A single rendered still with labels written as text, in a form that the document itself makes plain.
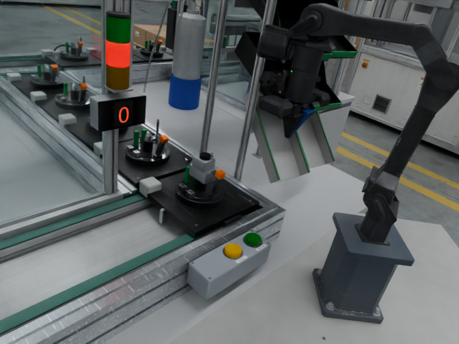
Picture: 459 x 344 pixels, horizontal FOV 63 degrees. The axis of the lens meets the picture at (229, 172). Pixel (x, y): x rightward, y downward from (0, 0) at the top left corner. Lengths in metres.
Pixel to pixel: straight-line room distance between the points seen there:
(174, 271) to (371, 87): 4.54
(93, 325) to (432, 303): 0.83
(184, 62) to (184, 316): 1.28
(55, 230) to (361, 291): 0.71
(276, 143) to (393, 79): 3.93
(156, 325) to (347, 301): 0.43
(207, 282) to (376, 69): 4.52
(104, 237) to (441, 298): 0.89
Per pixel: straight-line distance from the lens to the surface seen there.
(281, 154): 1.19
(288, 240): 1.14
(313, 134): 1.35
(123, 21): 0.85
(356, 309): 0.98
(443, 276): 1.28
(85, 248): 0.96
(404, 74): 5.00
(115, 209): 1.02
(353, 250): 0.85
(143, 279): 0.81
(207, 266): 0.85
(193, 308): 0.90
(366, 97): 5.20
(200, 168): 0.99
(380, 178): 0.83
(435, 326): 1.10
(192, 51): 1.86
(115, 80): 0.88
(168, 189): 1.06
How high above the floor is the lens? 1.55
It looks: 29 degrees down
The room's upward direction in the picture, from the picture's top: 10 degrees clockwise
